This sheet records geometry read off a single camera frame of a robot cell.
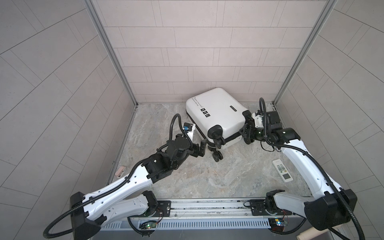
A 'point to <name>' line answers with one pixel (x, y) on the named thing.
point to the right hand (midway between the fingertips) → (243, 131)
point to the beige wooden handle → (310, 233)
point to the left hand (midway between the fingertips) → (203, 137)
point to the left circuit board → (148, 225)
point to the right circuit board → (277, 224)
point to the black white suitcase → (218, 117)
